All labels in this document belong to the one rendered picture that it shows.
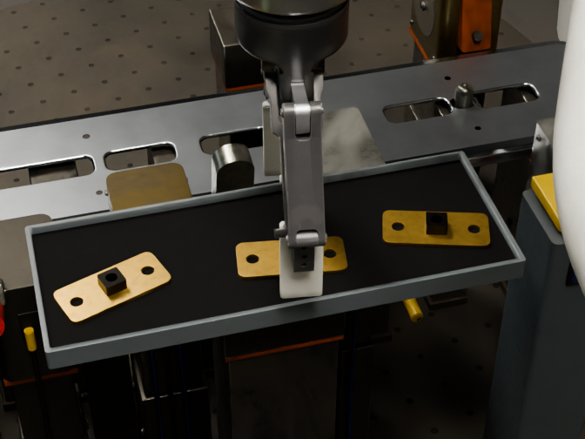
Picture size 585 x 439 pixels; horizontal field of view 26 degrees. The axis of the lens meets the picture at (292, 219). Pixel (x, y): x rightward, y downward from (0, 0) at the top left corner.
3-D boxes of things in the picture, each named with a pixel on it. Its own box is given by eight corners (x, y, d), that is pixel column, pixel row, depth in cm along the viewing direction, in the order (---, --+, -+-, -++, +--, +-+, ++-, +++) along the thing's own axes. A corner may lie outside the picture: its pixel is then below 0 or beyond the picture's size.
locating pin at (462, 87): (467, 107, 141) (470, 77, 139) (474, 118, 140) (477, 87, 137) (450, 110, 141) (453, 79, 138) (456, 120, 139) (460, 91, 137)
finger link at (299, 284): (322, 217, 87) (324, 225, 86) (320, 289, 91) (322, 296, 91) (279, 220, 86) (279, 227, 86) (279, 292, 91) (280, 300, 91)
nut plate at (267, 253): (341, 238, 100) (342, 226, 99) (348, 272, 97) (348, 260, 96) (235, 246, 99) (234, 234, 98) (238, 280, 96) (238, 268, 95)
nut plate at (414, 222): (487, 216, 102) (488, 205, 101) (490, 248, 99) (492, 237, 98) (382, 212, 102) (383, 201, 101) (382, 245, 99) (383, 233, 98)
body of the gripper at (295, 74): (358, 18, 79) (353, 136, 85) (340, -51, 85) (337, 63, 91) (238, 25, 78) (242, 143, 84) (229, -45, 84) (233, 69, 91)
